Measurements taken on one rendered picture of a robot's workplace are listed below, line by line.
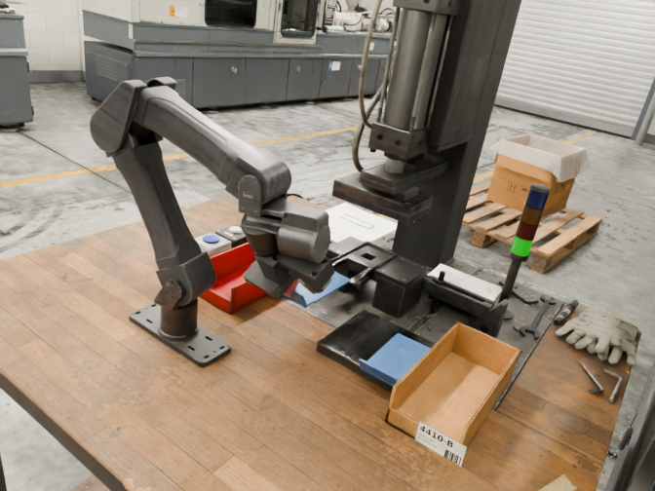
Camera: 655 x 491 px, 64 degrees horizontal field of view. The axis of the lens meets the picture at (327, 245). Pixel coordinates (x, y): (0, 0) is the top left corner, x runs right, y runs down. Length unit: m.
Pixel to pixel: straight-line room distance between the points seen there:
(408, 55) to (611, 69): 9.30
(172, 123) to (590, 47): 9.73
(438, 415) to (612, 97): 9.52
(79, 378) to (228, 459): 0.28
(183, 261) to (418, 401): 0.44
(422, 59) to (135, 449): 0.76
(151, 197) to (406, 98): 0.48
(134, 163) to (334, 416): 0.49
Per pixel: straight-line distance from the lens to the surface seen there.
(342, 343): 0.97
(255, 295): 1.08
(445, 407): 0.92
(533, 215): 1.13
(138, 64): 5.99
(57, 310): 1.08
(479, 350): 1.02
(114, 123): 0.86
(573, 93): 10.37
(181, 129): 0.80
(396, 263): 1.14
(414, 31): 0.99
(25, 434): 2.17
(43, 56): 7.73
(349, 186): 1.07
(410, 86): 1.00
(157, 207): 0.87
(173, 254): 0.87
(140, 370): 0.92
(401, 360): 0.95
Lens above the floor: 1.48
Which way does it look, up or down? 25 degrees down
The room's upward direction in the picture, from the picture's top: 9 degrees clockwise
